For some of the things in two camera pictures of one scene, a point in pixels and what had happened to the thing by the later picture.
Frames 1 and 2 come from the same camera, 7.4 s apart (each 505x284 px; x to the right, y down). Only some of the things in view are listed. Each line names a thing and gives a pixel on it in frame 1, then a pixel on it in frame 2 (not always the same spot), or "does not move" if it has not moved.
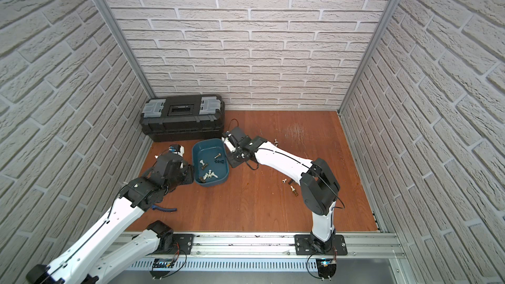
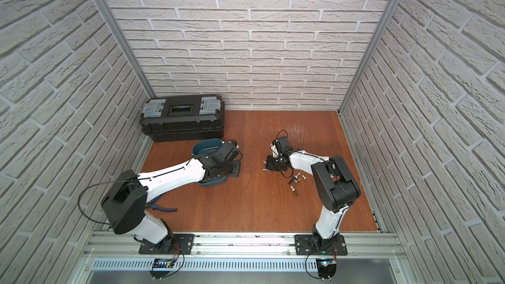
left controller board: x=162 y=267 does not move
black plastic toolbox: x=183 y=117 does not move
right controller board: x=327 y=267 does not move
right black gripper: x=234 y=162 -> x=269 y=164
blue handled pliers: x=154 y=207 does not move
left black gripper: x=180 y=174 -> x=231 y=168
